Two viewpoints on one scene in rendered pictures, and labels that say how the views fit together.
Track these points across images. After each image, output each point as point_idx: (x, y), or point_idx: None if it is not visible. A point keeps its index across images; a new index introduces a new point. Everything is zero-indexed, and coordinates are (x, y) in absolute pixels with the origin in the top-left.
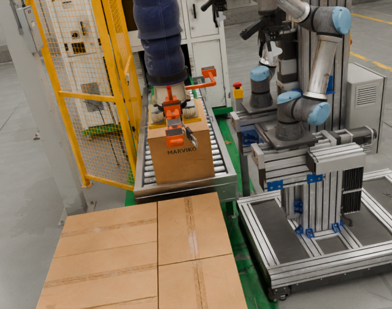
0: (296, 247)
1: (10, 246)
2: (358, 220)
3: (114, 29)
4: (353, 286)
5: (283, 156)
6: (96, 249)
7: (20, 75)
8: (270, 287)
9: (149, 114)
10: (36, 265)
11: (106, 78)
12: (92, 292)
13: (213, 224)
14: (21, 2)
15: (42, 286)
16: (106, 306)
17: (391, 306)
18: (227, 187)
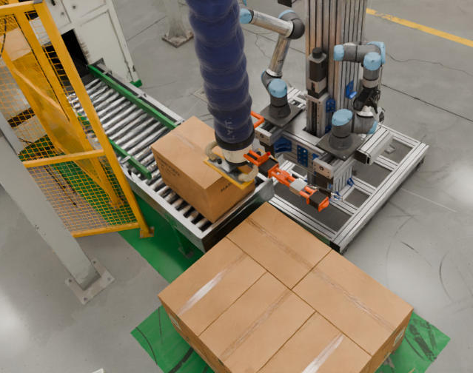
0: (334, 212)
1: (54, 354)
2: (357, 166)
3: (52, 68)
4: (376, 217)
5: (343, 160)
6: (226, 307)
7: (5, 181)
8: (338, 252)
9: (221, 172)
10: (110, 353)
11: None
12: (267, 339)
13: (294, 233)
14: None
15: (141, 365)
16: (289, 341)
17: (406, 220)
18: (266, 192)
